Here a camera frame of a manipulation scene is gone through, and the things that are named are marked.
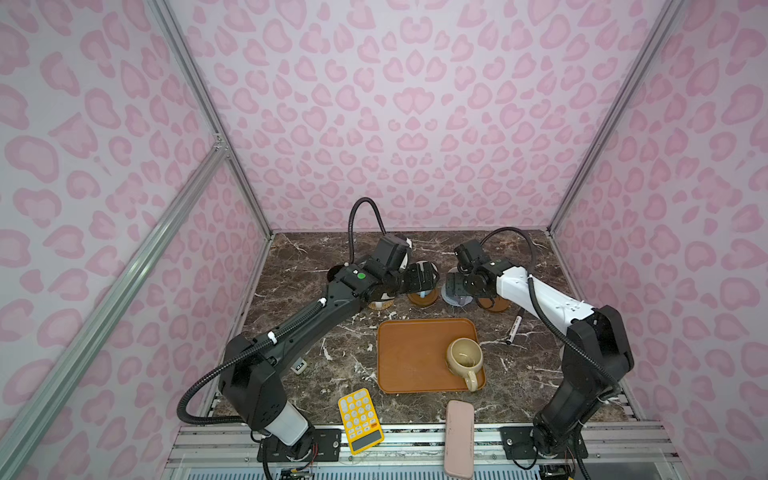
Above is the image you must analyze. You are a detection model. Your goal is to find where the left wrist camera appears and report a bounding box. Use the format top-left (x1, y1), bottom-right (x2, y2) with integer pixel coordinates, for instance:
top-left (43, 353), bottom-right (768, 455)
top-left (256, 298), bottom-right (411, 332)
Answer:
top-left (373, 233), bottom-right (412, 272)

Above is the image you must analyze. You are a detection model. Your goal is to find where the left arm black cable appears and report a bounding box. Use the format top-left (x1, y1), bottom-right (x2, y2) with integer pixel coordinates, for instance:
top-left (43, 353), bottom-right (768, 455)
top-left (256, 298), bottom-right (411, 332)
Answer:
top-left (176, 197), bottom-right (388, 426)

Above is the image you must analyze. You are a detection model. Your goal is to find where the purple mug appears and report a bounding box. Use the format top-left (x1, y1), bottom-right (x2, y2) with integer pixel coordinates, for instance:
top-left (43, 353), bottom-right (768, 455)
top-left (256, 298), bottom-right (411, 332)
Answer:
top-left (443, 268), bottom-right (468, 296)

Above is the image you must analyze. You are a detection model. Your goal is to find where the brown wooden saucer coaster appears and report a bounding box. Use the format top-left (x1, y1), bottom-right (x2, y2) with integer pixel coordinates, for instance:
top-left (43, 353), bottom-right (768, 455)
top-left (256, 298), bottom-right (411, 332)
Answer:
top-left (478, 297), bottom-right (511, 313)

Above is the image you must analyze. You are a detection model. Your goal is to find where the pink rectangular case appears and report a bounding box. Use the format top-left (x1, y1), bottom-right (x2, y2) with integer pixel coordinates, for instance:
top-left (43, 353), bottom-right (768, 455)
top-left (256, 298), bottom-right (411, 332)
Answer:
top-left (443, 400), bottom-right (474, 479)

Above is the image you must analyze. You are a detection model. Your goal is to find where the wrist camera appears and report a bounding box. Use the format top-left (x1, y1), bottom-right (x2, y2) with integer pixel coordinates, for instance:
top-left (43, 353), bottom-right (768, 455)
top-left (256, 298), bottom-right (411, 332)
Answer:
top-left (373, 233), bottom-right (412, 272)
top-left (454, 240), bottom-right (491, 274)

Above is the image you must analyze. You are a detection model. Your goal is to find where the aluminium front rail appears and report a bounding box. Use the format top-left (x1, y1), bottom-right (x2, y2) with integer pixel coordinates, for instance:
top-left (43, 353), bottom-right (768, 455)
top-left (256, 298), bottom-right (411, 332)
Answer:
top-left (161, 421), bottom-right (688, 479)

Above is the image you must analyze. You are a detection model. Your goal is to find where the black mug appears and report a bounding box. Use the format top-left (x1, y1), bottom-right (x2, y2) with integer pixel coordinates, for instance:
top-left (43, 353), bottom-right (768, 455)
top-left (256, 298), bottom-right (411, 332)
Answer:
top-left (326, 264), bottom-right (347, 282)

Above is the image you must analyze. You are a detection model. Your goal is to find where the yellow calculator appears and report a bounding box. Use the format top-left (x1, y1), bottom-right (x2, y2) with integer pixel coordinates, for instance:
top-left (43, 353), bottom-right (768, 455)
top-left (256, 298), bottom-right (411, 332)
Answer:
top-left (338, 388), bottom-right (384, 455)

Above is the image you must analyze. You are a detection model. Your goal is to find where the white marker pen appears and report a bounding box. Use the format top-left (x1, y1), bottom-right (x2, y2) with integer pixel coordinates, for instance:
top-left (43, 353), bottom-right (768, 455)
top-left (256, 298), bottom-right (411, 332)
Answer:
top-left (505, 315), bottom-right (522, 345)

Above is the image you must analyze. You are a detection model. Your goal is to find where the light blue woven coaster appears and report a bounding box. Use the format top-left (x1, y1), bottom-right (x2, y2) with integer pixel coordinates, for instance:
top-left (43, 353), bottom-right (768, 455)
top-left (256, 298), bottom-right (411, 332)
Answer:
top-left (440, 284), bottom-right (473, 308)

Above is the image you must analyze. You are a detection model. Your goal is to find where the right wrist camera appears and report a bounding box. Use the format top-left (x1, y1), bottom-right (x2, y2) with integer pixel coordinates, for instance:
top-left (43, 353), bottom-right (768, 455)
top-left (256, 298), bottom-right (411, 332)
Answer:
top-left (454, 240), bottom-right (491, 274)

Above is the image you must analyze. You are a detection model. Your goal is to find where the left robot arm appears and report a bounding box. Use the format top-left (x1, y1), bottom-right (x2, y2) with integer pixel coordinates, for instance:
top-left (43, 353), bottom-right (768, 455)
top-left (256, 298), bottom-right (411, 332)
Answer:
top-left (218, 261), bottom-right (439, 458)

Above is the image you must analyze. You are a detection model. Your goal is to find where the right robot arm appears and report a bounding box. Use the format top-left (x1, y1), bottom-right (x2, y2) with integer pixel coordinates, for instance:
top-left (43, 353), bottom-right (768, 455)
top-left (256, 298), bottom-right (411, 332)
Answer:
top-left (444, 261), bottom-right (634, 458)

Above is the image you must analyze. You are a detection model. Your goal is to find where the dark wooden saucer coaster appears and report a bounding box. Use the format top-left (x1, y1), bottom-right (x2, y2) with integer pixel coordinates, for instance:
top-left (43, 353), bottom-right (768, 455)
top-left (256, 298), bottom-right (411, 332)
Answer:
top-left (407, 293), bottom-right (439, 308)

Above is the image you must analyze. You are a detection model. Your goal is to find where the orange plastic tray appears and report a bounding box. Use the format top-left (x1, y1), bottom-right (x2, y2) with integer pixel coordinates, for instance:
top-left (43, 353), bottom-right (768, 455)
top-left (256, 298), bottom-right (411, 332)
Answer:
top-left (377, 318), bottom-right (477, 394)

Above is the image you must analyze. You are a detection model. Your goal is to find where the beige glazed mug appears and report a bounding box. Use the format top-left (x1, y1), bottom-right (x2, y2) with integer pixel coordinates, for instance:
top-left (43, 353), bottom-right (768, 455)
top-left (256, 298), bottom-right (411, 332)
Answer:
top-left (446, 338), bottom-right (484, 392)

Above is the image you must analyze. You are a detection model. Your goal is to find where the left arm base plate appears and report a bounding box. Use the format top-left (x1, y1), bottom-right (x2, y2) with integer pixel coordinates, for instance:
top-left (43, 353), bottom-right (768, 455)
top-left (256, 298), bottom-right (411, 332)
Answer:
top-left (257, 426), bottom-right (342, 464)

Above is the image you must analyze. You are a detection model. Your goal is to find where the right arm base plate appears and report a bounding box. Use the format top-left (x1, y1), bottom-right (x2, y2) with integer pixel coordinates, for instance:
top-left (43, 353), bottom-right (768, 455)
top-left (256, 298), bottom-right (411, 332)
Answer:
top-left (499, 426), bottom-right (589, 461)

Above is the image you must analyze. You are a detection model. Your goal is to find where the white speckled mug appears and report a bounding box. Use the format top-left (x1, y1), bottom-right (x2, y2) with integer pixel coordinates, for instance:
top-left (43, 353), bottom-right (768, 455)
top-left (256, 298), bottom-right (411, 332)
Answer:
top-left (368, 295), bottom-right (395, 311)

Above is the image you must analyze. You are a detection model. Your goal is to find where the grey remote device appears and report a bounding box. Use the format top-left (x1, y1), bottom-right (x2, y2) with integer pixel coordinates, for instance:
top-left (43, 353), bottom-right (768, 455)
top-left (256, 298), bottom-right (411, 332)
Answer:
top-left (291, 358), bottom-right (307, 375)

